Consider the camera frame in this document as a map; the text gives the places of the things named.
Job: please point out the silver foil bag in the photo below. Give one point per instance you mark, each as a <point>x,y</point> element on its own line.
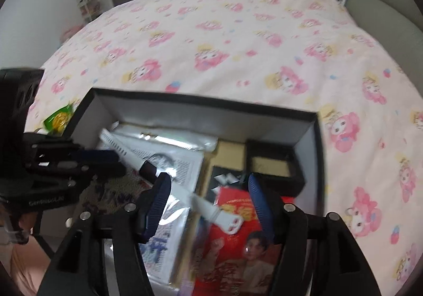
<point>172,139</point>

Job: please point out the pink cartoon printed blanket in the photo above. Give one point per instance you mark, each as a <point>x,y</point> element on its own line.
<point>231,44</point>

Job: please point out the green candy wrapper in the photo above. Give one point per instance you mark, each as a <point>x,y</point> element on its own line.
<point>58,120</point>

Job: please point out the black storage box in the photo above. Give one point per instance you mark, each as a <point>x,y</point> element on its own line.
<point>198,114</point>

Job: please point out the small black tray box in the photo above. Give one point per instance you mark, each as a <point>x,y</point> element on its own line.
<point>274,165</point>

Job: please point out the person's left hand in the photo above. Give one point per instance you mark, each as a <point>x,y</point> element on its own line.
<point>24,221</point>

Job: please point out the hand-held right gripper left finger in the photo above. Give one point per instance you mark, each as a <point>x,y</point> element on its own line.
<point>155,203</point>

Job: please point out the person's left forearm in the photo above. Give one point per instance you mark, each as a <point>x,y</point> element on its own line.
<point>24,269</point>

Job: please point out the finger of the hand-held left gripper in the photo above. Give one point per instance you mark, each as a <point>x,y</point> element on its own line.
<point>95,156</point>
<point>99,173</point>

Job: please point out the white watch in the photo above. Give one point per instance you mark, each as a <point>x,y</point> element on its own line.
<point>130,154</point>

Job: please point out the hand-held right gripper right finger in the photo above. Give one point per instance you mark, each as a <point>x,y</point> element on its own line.
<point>261,206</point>

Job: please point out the clear bag of printed paper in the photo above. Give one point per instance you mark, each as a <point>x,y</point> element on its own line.
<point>178,170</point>

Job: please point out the red printed packet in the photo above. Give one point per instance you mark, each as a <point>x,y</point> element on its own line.
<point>231,259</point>

